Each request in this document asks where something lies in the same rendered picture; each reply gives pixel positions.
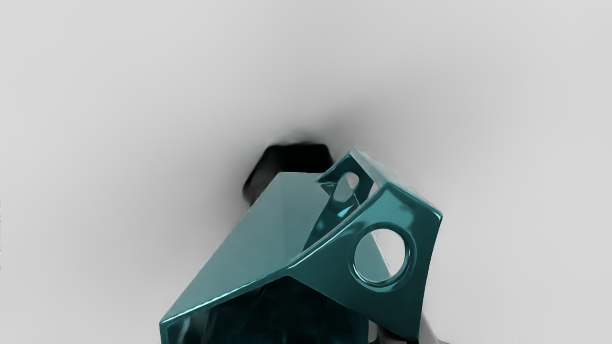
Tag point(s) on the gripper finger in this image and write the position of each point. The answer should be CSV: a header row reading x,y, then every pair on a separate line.
x,y
432,337

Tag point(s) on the teal faceted mug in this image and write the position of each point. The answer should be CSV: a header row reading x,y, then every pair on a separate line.
x,y
267,248

